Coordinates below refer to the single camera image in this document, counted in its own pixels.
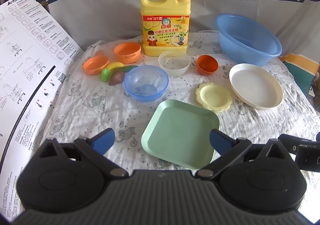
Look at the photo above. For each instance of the yellow dish soap jug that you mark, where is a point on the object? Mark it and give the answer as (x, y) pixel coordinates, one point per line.
(165, 26)

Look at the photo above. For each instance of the brown toy fruit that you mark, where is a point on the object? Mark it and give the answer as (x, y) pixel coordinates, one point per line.
(117, 77)

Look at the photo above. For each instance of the green toy vegetable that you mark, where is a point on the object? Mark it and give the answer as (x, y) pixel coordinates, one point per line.
(126, 69)

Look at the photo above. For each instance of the clear plastic bowl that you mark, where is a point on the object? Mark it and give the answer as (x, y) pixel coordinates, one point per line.
(174, 63)

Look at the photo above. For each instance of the white patterned cloth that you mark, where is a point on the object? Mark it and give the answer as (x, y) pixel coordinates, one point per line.
(86, 106)

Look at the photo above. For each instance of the round white plate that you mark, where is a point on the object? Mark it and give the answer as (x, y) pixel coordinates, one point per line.
(255, 86)

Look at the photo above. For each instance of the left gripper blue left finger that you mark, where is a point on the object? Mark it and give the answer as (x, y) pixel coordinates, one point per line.
(93, 150)

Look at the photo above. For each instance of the yellow flower-shaped saucer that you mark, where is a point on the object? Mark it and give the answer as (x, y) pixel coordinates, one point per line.
(213, 97)

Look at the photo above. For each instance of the large blue plastic basin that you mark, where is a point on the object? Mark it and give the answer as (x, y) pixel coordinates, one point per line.
(244, 40)

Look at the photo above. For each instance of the white instruction sheet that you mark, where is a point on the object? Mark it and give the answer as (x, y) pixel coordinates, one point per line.
(36, 56)

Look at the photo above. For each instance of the orange round cup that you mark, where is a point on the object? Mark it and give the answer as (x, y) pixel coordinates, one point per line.
(128, 52)

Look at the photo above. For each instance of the orange shallow dish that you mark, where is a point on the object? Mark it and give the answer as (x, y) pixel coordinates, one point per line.
(95, 65)

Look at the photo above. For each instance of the blue translucent bowl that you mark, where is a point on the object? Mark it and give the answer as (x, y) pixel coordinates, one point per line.
(146, 83)

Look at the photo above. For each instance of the light green toy fruit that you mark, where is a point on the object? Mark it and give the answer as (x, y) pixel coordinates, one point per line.
(105, 74)

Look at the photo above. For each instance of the square green plate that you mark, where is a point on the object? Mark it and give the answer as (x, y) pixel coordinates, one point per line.
(178, 132)

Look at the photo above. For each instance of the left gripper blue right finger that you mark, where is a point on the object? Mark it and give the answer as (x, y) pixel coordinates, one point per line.
(231, 151)

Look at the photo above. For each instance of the yellow toy banana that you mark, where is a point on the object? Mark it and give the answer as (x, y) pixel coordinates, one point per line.
(115, 65)

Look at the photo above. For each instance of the dark orange small bowl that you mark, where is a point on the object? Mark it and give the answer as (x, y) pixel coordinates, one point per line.
(206, 65)

